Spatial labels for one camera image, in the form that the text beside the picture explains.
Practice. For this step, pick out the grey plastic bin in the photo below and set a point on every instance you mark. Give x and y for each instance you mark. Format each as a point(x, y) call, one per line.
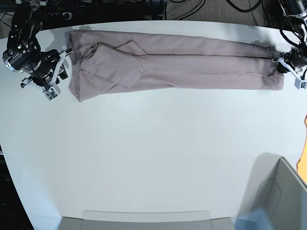
point(281, 202)

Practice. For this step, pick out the mauve T-shirt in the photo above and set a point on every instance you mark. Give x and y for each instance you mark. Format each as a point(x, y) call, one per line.
point(112, 62)

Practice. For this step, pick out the blue translucent object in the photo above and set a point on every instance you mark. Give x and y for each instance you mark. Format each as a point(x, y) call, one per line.
point(251, 219)

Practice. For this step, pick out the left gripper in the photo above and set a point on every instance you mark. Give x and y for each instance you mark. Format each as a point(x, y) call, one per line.
point(296, 58)

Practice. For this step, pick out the orange object at edge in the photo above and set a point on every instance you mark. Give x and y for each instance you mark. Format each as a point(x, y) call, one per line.
point(301, 165)

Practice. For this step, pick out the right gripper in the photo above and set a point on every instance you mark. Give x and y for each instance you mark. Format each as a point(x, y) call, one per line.
point(42, 63)

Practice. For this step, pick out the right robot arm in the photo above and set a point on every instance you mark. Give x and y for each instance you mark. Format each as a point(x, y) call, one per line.
point(23, 52)

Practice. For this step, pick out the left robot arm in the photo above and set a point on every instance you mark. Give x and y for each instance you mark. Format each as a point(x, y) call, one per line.
point(294, 18)

